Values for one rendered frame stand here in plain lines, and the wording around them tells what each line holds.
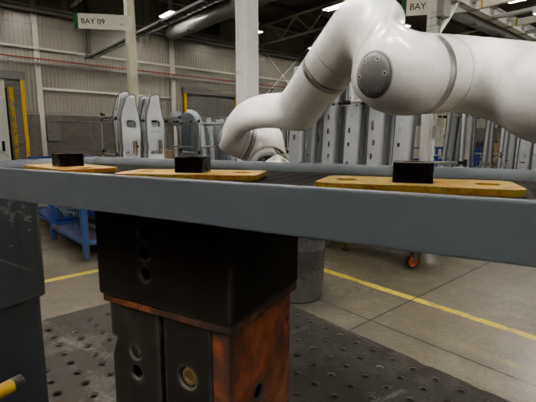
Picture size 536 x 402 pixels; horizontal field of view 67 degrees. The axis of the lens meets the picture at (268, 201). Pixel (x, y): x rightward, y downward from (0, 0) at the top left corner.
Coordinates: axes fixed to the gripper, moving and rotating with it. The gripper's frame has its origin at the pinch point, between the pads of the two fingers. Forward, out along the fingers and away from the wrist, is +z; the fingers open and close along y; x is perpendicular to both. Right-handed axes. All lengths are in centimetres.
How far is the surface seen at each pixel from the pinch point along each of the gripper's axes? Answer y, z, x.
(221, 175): -19, 39, 26
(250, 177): -20, 39, 24
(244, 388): -11.6, 45.0, 17.9
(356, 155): 42, -333, -197
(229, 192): -21, 45, 27
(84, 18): 414, -1153, 211
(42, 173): -12, 39, 33
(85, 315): 69, -20, 5
